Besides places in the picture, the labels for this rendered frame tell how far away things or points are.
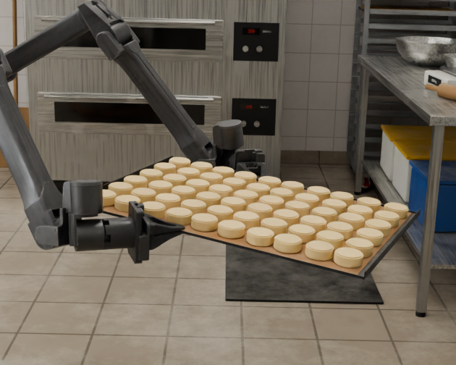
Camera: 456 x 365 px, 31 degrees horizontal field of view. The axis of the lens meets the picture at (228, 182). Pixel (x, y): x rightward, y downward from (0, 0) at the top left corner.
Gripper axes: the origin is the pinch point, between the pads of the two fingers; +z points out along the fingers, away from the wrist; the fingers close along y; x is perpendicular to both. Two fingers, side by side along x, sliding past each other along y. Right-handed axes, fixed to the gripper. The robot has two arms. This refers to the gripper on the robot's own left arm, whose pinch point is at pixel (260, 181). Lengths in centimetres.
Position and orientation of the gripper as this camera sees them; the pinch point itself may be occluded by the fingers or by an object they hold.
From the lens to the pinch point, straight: 186.6
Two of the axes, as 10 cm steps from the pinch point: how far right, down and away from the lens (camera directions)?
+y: -0.5, 9.5, 2.9
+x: -9.4, 0.5, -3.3
